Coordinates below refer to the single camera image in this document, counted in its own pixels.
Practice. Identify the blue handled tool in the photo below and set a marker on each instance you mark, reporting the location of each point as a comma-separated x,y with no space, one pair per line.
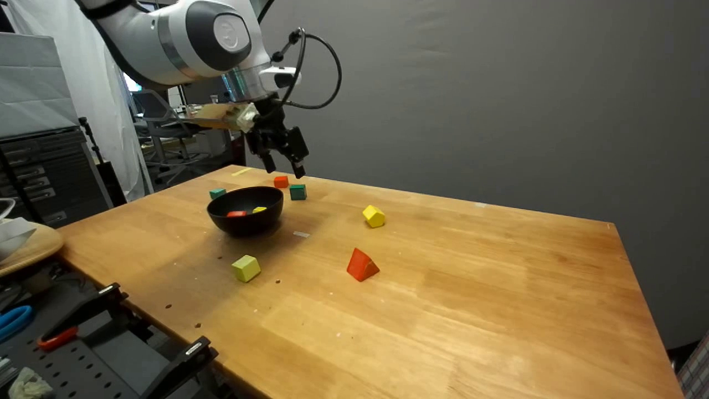
13,323

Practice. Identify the red cube block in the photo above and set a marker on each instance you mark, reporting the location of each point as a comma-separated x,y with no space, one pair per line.
279,181

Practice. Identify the black equipment rack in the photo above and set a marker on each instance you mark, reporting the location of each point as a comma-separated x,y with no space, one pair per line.
51,175

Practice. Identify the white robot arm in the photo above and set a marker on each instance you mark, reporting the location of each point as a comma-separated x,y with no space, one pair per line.
196,41

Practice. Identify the black bowl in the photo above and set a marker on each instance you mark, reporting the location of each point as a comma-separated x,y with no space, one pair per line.
247,201

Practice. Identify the orange handled clamp upper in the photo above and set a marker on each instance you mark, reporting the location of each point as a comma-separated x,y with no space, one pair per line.
69,324

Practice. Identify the red triangular prism block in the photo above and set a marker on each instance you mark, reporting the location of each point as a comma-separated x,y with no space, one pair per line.
362,267

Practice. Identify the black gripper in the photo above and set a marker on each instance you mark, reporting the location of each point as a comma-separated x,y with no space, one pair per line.
270,133

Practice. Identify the round wooden side board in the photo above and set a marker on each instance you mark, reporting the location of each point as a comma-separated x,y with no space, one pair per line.
24,251

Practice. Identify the wrist camera on wooden mount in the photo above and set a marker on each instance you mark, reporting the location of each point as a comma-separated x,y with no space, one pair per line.
224,116

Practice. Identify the lime yellow block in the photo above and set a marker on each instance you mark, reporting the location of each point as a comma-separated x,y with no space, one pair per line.
247,268

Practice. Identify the black perforated tool board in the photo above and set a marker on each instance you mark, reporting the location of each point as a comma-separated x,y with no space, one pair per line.
115,353

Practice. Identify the green cube block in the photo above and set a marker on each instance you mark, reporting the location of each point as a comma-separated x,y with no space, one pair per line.
216,193
298,191

